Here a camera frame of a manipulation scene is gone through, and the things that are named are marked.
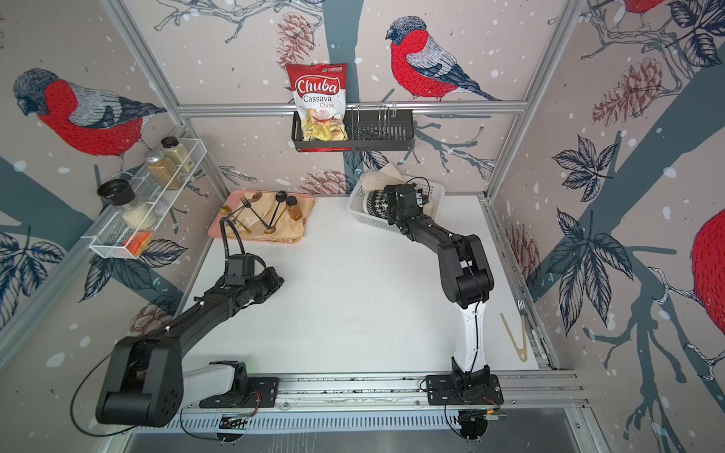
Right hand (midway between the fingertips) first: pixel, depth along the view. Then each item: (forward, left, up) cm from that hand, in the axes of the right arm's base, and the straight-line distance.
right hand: (381, 193), depth 101 cm
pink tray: (+11, +70, -15) cm, 73 cm away
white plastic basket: (+2, +10, -8) cm, 13 cm away
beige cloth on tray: (+1, +48, -14) cm, 50 cm away
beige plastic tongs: (-49, -42, -17) cm, 67 cm away
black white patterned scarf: (-2, +1, -4) cm, 5 cm away
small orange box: (-36, +58, +17) cm, 70 cm away
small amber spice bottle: (-1, +34, -8) cm, 35 cm away
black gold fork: (+6, +57, -14) cm, 59 cm away
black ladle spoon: (+12, +44, -14) cm, 48 cm away
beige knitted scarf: (+16, -3, -4) cm, 17 cm away
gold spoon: (+2, +64, -14) cm, 66 cm away
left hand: (-29, +29, -9) cm, 42 cm away
